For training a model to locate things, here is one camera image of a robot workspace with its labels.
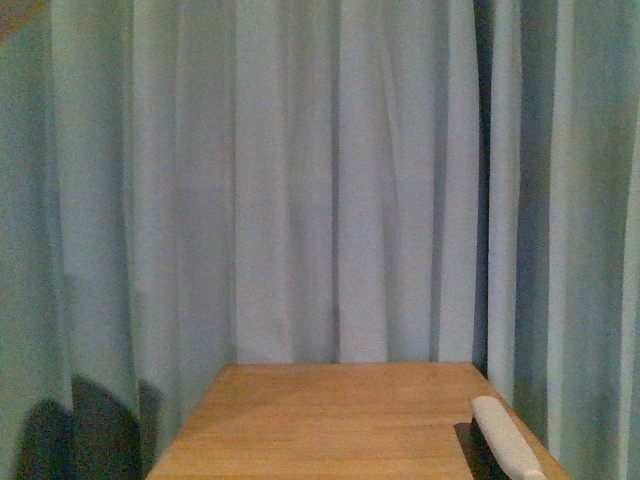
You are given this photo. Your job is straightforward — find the light blue curtain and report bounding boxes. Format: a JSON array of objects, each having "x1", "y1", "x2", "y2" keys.
[{"x1": 1, "y1": 1, "x2": 639, "y2": 479}]

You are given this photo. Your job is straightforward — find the wooden nightstand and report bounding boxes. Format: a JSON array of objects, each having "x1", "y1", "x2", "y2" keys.
[{"x1": 145, "y1": 362, "x2": 572, "y2": 480}]

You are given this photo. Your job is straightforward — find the beige hand brush black bristles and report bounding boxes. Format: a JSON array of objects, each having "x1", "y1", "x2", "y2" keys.
[{"x1": 454, "y1": 396, "x2": 547, "y2": 480}]

